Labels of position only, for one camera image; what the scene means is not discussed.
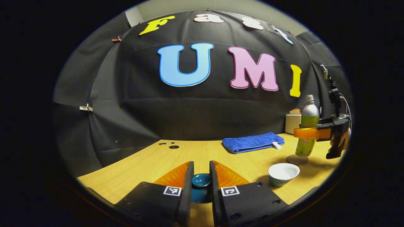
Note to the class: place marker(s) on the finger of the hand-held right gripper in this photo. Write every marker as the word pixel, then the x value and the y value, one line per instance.
pixel 307 133

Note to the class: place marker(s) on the black backdrop cloth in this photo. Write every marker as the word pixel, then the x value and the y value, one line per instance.
pixel 189 113

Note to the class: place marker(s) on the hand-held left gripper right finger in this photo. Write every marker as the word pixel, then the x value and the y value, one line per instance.
pixel 215 195

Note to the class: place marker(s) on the silver metal clip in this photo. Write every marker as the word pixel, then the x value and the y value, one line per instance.
pixel 86 108

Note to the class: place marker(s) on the teal teacup lid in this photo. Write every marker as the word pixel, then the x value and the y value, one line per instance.
pixel 201 181

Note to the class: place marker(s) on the round brown coaster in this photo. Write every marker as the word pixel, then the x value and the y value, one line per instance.
pixel 292 160

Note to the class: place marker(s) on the bread slice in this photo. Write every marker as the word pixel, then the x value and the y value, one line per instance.
pixel 295 111

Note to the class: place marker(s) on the white teal teacup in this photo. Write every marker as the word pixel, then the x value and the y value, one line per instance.
pixel 282 171

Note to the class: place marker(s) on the copper clip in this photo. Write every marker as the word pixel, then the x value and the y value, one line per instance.
pixel 116 39

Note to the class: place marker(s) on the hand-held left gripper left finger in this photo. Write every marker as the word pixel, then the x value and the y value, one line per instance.
pixel 187 195

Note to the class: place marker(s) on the silver green water bottle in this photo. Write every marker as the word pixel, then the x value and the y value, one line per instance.
pixel 309 116

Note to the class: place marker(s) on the blue folded towel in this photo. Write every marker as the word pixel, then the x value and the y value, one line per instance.
pixel 249 142

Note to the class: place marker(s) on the white toaster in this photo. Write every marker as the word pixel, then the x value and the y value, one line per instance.
pixel 292 124

